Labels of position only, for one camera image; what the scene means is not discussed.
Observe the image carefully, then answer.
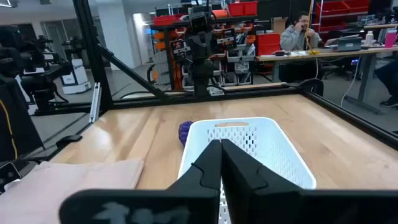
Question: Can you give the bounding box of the black frame clamp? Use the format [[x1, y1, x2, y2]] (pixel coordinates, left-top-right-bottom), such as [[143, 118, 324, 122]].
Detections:
[[55, 134, 83, 149]]

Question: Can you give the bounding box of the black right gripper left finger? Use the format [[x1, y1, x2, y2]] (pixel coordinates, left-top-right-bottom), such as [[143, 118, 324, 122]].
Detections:
[[58, 139, 222, 224]]

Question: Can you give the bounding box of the black loop handle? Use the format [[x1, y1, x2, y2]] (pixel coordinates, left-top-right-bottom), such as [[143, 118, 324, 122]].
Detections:
[[297, 78, 325, 97]]

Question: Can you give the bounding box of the black shelf rack with bins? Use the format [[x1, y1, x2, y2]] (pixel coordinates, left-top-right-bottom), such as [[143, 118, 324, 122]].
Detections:
[[150, 0, 259, 91]]

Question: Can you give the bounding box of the pink tumbler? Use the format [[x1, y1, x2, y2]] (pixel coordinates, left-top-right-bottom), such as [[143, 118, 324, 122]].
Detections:
[[384, 29, 398, 49]]

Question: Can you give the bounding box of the purple toy grape bunch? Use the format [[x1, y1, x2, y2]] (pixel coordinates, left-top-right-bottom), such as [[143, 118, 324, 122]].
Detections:
[[178, 121, 194, 147]]

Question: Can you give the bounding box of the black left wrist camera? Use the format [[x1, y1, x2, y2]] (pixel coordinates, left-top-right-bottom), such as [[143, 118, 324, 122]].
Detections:
[[188, 6, 214, 32]]

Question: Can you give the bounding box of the black fabric object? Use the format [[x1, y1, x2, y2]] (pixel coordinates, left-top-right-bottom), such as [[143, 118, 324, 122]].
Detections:
[[0, 73, 45, 162]]

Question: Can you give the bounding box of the cardboard box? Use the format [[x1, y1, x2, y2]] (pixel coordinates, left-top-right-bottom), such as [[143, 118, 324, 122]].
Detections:
[[271, 17, 289, 34]]

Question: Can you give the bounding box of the grey laptop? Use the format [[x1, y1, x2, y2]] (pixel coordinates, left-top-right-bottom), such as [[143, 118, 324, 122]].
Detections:
[[337, 36, 363, 52]]

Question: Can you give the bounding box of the small black camera device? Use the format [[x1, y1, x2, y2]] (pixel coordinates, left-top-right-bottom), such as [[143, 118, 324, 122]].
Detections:
[[0, 161, 22, 191]]

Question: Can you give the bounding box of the red storage bin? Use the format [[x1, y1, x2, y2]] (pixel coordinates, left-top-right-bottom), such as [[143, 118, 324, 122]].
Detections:
[[345, 0, 371, 13], [315, 1, 351, 16], [153, 14, 187, 26], [228, 2, 244, 17], [243, 1, 259, 16], [254, 32, 282, 56]]

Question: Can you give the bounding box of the white cable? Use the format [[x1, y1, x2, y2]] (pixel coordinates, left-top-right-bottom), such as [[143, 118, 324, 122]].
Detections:
[[340, 55, 361, 108]]

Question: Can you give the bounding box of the silver aluminium bar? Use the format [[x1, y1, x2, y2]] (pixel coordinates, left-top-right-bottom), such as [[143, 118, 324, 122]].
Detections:
[[88, 82, 102, 123]]

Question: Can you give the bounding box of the wooden office desk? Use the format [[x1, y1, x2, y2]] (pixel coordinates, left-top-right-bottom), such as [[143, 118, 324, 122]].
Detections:
[[254, 45, 398, 114]]

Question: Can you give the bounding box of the white perforated plastic basket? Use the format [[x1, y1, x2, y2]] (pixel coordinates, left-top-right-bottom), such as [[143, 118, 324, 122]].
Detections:
[[177, 117, 317, 224]]

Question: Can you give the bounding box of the white mobile unit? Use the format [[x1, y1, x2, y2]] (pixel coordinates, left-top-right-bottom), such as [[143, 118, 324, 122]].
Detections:
[[60, 58, 92, 95]]

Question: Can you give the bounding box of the pale pink cloth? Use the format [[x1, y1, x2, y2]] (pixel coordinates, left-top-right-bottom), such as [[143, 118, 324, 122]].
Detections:
[[0, 158, 146, 224]]

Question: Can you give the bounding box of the black metal table frame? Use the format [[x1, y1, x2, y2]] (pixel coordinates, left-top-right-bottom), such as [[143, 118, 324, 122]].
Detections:
[[27, 0, 398, 162]]

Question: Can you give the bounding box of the yellow hanging strap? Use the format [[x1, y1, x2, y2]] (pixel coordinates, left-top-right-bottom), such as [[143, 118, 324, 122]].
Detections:
[[305, 0, 320, 55]]

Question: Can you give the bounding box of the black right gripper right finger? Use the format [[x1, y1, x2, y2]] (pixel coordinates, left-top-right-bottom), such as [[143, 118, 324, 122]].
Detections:
[[221, 138, 398, 224]]

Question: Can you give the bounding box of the person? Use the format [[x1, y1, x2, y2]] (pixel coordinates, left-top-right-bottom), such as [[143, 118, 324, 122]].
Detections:
[[279, 11, 324, 52], [374, 58, 398, 108]]

